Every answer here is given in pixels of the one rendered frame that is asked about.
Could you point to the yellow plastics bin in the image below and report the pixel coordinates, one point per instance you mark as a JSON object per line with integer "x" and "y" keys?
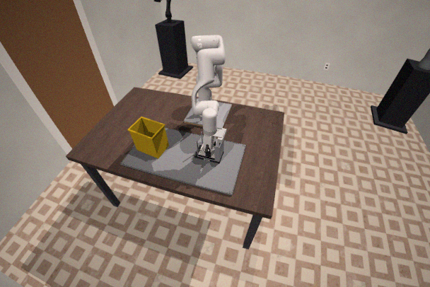
{"x": 149, "y": 137}

